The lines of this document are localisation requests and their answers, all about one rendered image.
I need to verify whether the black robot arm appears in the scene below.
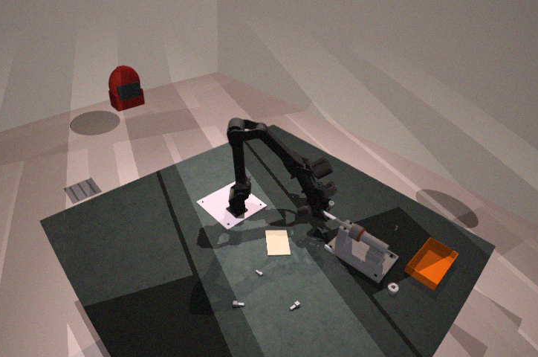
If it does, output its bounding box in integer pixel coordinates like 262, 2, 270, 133
226, 118, 336, 218

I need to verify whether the beige flat plate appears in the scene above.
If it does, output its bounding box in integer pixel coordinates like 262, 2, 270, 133
265, 231, 291, 256

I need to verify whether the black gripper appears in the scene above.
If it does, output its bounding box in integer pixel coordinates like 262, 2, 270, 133
297, 181, 331, 222

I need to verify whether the orange open tray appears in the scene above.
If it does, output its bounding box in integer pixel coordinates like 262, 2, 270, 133
403, 237, 458, 290

